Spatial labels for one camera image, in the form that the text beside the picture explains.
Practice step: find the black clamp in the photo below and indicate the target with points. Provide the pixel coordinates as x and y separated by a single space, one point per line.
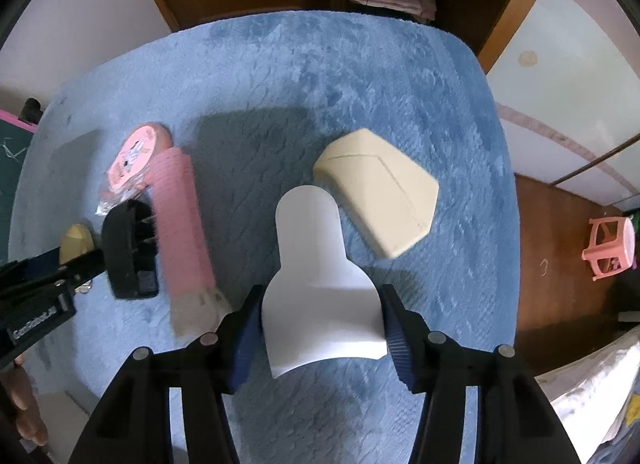
31 109

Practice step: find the pink plastic stool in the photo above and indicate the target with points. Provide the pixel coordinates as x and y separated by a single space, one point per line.
607 249

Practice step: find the green chalkboard pink frame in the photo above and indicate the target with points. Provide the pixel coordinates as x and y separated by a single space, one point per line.
10 168

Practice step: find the beige wedge block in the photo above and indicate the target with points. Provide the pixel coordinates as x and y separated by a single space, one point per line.
380 194

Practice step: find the person's left hand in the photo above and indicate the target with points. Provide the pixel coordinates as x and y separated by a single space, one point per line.
30 414

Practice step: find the pink round packet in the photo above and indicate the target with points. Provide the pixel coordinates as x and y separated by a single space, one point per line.
135 158

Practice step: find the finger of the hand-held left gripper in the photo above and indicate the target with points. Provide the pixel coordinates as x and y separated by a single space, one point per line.
75 264

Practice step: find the gold oval compact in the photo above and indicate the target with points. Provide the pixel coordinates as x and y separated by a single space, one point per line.
75 241

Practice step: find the blue plush table cloth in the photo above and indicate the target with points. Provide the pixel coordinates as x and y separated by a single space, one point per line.
300 93

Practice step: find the white bottle-shaped plastic block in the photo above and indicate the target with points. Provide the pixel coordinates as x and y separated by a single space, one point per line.
320 294

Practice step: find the pink ribbed tube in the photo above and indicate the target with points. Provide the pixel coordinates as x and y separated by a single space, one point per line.
180 219

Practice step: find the floral wardrobe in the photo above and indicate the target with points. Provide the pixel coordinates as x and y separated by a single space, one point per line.
575 68

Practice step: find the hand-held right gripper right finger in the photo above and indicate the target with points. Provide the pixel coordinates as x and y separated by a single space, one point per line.
400 344

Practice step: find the white dotted bedding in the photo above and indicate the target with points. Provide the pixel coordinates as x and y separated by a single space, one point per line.
600 394

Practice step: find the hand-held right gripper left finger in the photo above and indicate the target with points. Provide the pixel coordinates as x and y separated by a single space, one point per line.
245 344

